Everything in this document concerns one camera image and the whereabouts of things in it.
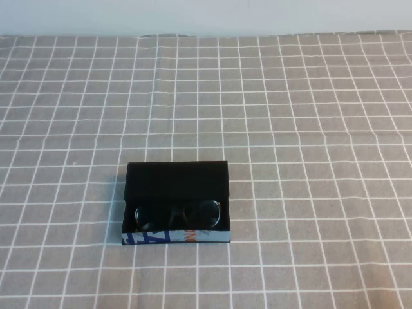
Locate black patterned glasses case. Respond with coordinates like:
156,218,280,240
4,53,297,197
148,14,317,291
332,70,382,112
121,160,232,247

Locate grey white-grid tablecloth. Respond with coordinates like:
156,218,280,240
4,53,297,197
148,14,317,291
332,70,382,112
0,30,412,309

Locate black-framed glasses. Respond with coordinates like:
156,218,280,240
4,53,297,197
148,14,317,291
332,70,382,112
133,199,223,232

